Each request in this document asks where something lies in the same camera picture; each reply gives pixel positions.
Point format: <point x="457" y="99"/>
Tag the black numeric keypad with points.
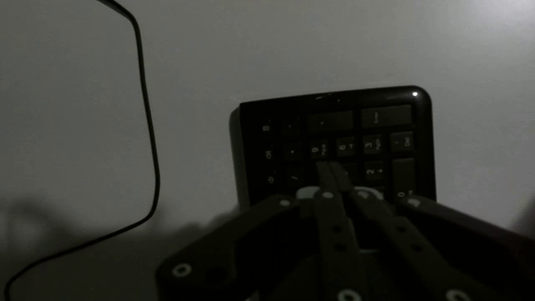
<point x="335" y="139"/>

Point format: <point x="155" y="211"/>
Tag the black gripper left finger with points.
<point x="312" y="244"/>

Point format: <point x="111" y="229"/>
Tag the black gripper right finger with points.
<point x="424" y="244"/>

